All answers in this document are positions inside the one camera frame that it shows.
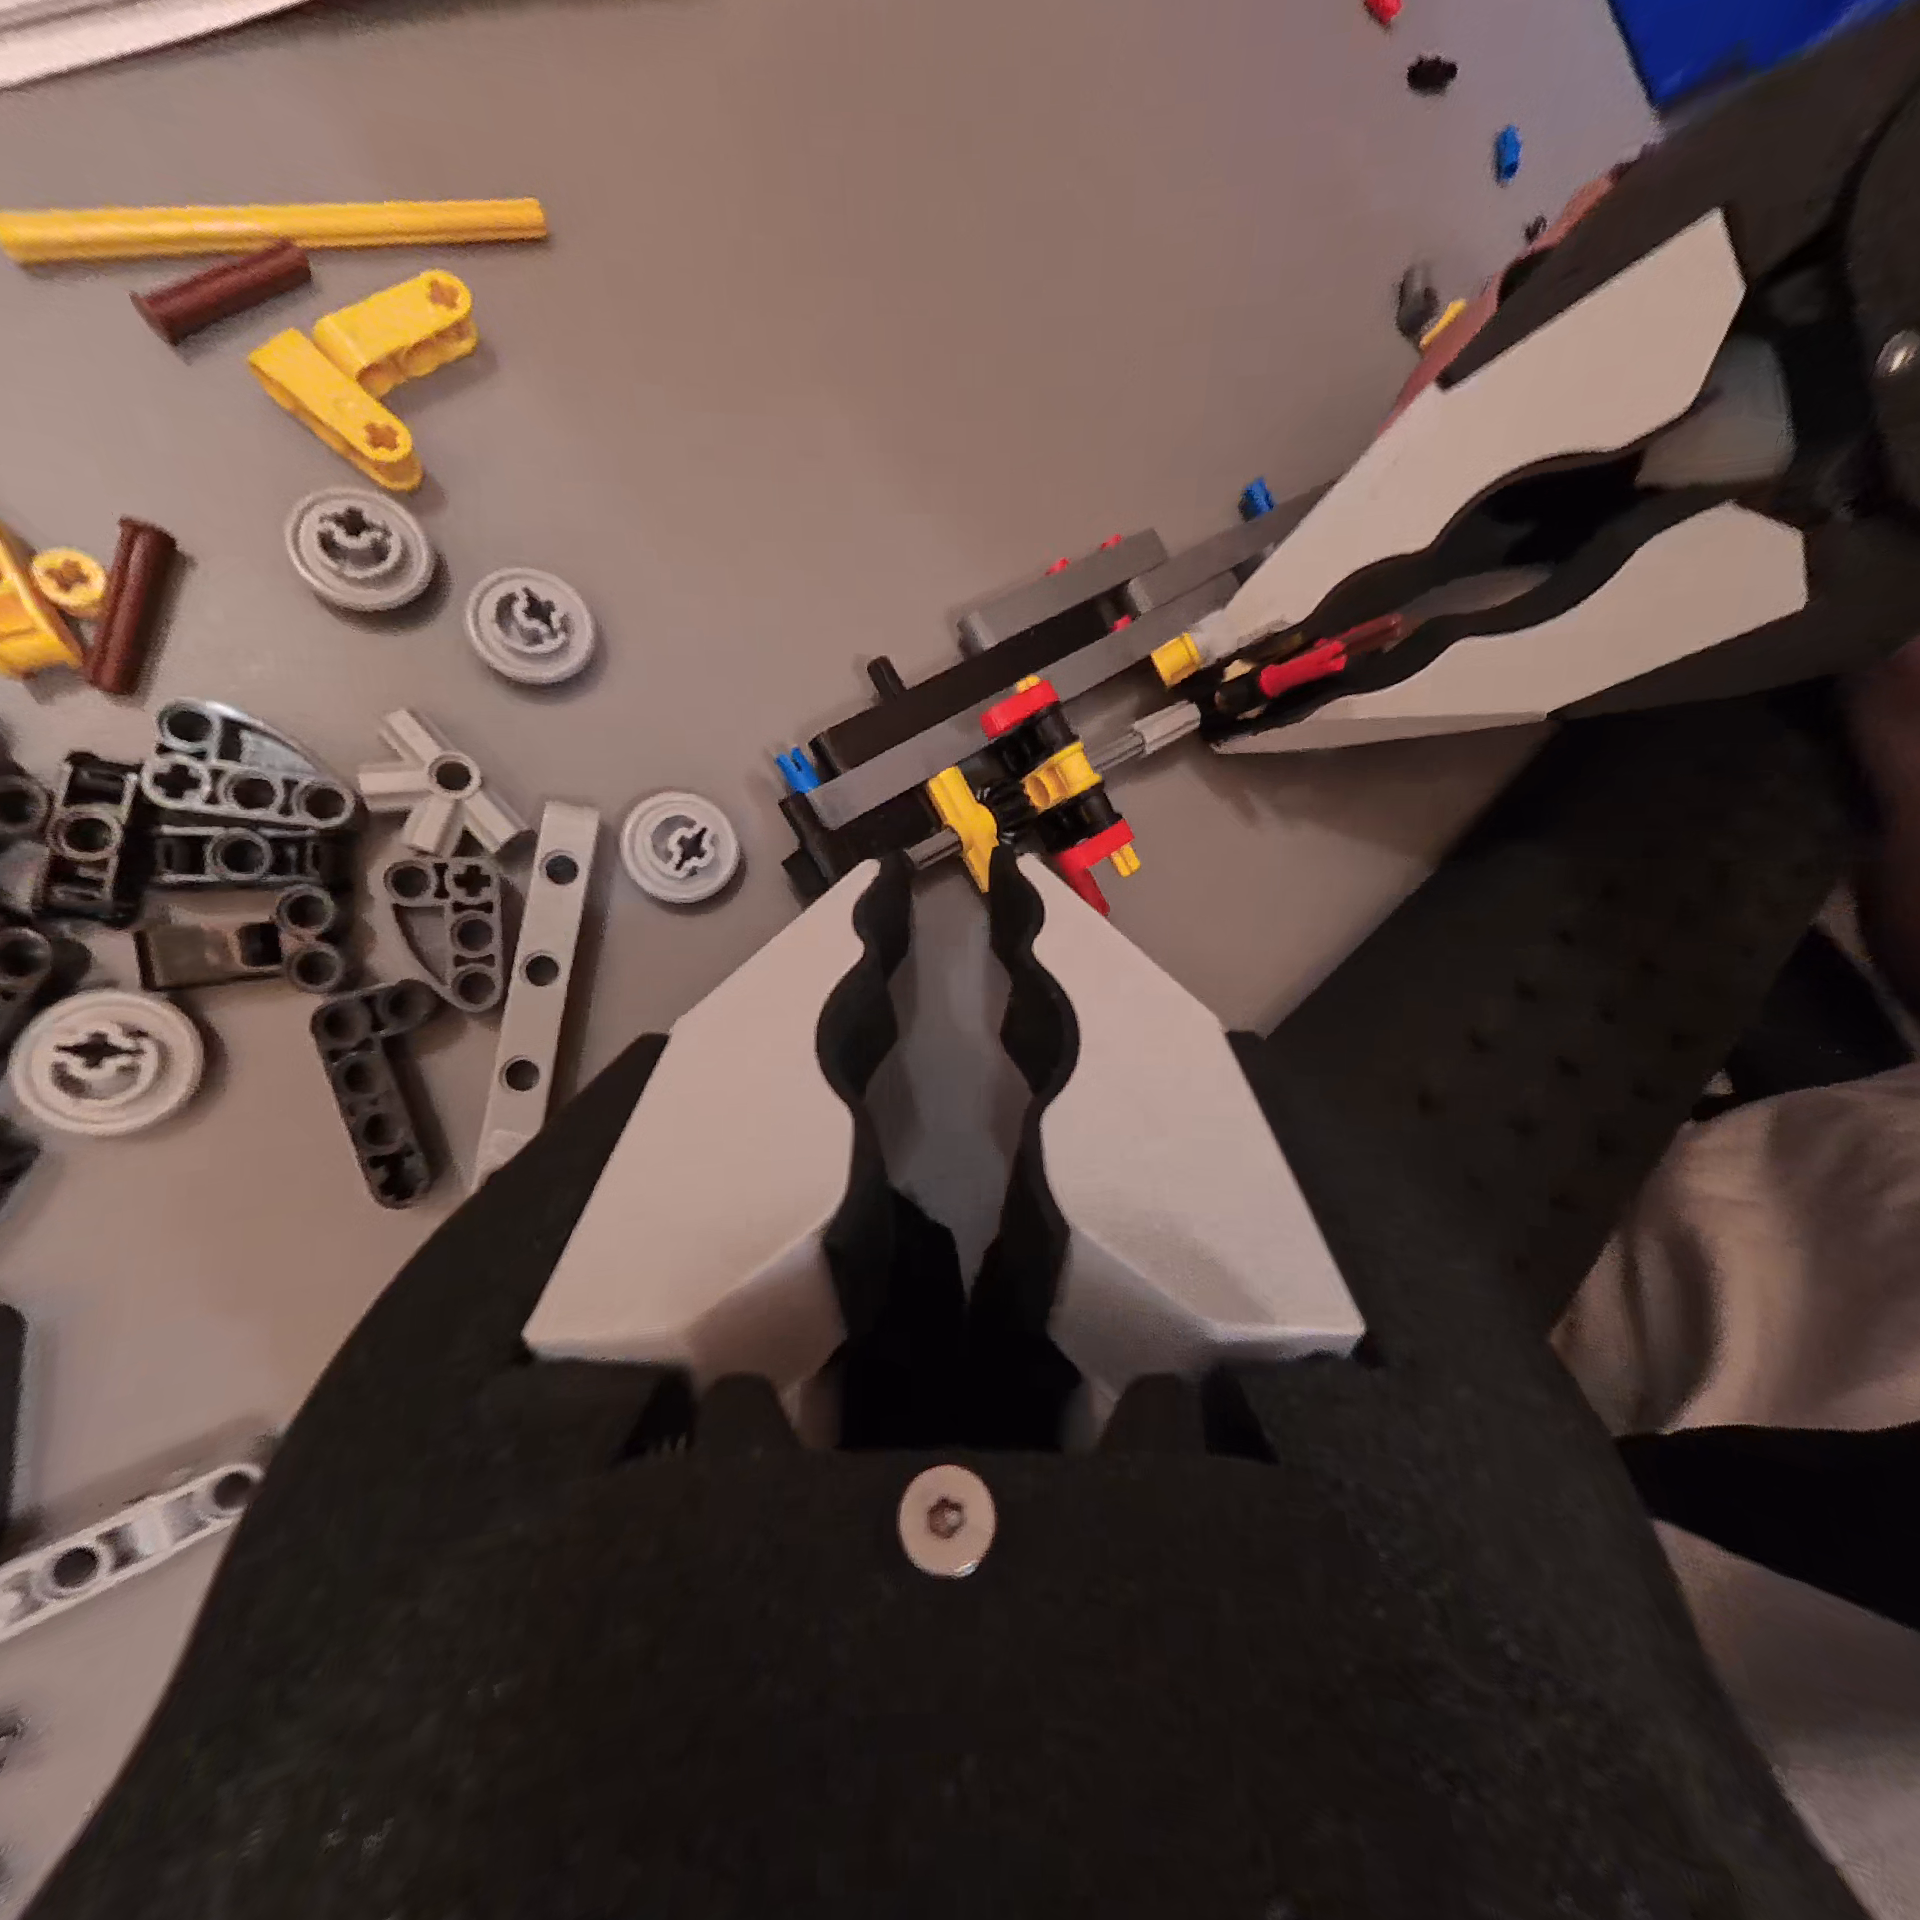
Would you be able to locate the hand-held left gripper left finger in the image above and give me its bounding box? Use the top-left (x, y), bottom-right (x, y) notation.
top-left (521, 855), bottom-right (974, 1449)

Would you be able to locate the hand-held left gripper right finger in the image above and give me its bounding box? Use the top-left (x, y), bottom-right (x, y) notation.
top-left (968, 853), bottom-right (1366, 1449)

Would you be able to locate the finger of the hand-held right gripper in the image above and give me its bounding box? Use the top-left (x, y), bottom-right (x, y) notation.
top-left (1206, 498), bottom-right (1811, 755)
top-left (1218, 209), bottom-right (1753, 665)

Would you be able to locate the long grey lego beam assembly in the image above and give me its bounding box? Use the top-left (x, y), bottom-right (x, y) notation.
top-left (773, 481), bottom-right (1338, 922)

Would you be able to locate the pile of small lego pins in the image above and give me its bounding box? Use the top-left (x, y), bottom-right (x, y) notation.
top-left (1392, 217), bottom-right (1553, 356)

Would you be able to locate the light grey lego beam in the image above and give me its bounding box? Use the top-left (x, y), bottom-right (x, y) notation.
top-left (469, 801), bottom-right (606, 1194)
top-left (0, 1464), bottom-right (270, 1643)

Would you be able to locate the grey lego wheel hub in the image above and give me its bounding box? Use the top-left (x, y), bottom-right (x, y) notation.
top-left (280, 487), bottom-right (440, 615)
top-left (7, 988), bottom-right (207, 1138)
top-left (461, 564), bottom-right (599, 689)
top-left (616, 789), bottom-right (745, 908)

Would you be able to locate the brown lego connector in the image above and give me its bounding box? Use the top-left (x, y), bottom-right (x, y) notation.
top-left (80, 517), bottom-right (182, 700)
top-left (127, 241), bottom-right (317, 348)

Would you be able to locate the yellow L-shaped lego beam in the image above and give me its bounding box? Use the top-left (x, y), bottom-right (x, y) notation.
top-left (245, 267), bottom-right (481, 496)

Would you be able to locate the short yellow lego beam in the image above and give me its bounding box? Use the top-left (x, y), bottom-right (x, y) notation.
top-left (0, 522), bottom-right (114, 681)

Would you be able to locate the long yellow lego axle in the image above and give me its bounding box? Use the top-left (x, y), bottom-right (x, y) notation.
top-left (0, 195), bottom-right (550, 271)

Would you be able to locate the blue plastic bin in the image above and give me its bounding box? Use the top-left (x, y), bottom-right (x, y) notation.
top-left (1603, 0), bottom-right (1882, 111)

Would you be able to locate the black foam pad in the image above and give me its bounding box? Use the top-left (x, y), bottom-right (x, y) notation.
top-left (1259, 705), bottom-right (1869, 1329)

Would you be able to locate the pile of dark grey beams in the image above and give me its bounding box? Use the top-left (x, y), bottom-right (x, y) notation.
top-left (0, 698), bottom-right (519, 1213)

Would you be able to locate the black lanyard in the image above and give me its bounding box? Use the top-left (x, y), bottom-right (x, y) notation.
top-left (1611, 1418), bottom-right (1920, 1636)

